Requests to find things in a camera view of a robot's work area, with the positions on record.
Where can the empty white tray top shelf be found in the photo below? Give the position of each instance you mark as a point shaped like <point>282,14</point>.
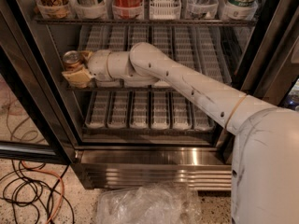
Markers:
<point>164,9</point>

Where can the orange can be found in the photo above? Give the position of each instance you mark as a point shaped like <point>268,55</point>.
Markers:
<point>72,59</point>

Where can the glass fridge door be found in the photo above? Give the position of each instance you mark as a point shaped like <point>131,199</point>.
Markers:
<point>36,127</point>
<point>259,53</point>

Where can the stainless steel fridge base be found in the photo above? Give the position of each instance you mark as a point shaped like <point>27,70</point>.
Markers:
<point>200,168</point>

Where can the left glass fridge door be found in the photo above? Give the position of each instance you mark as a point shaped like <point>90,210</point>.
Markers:
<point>36,127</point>

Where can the clear plastic bag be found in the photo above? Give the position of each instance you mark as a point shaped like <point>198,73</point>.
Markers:
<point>158,203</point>

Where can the right glass fridge door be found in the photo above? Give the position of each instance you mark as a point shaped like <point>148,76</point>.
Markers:
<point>259,53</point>

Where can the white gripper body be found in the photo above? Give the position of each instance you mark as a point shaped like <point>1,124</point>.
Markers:
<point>97,65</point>

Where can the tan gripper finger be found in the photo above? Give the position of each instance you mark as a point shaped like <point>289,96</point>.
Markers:
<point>86,55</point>
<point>79,78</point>

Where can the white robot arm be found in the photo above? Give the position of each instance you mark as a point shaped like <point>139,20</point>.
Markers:
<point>266,148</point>

